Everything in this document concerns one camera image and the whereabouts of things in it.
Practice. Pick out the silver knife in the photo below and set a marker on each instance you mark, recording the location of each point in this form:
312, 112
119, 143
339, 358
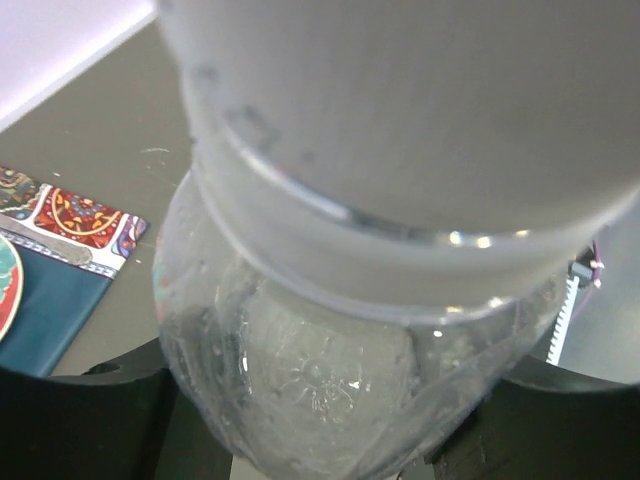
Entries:
74, 254

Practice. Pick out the blue patterned placemat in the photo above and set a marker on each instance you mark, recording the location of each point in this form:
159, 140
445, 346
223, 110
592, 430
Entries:
56, 303

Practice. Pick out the grey slotted cable duct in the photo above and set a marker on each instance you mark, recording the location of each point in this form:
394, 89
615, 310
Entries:
579, 286

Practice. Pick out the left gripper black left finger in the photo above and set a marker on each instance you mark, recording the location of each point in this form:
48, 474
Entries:
124, 418

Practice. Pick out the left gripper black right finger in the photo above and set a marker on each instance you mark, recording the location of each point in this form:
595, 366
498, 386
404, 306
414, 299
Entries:
545, 422

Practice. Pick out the red teal patterned plate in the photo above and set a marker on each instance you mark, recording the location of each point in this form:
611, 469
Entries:
12, 284

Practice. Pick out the colourful mandala napkin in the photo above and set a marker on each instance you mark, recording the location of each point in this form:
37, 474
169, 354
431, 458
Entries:
110, 234

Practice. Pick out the clear bottle orange base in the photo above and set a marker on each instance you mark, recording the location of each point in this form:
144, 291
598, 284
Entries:
382, 203

